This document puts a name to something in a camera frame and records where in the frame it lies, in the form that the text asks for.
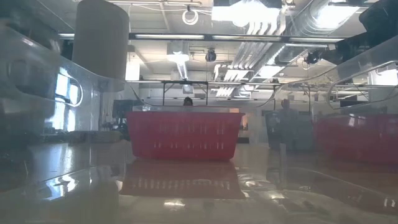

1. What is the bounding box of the grey translucent plastic basket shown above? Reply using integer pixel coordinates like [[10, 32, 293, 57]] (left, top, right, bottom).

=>
[[266, 110, 312, 151]]

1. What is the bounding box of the clear plastic basket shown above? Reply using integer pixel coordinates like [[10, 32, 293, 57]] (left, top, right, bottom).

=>
[[0, 18, 398, 224]]

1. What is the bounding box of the red perforated plastic basket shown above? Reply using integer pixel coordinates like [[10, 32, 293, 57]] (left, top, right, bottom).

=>
[[313, 113, 398, 166], [126, 111, 246, 162]]

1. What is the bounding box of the long ceiling light tube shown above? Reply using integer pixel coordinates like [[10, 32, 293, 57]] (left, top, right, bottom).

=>
[[134, 33, 205, 40], [289, 37, 343, 43], [212, 34, 282, 41]]

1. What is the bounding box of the white coiled cable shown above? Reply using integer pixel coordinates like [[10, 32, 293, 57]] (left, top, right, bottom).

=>
[[182, 9, 199, 26]]

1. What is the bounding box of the silver ventilation duct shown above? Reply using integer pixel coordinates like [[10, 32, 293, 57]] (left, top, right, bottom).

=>
[[273, 0, 355, 65]]

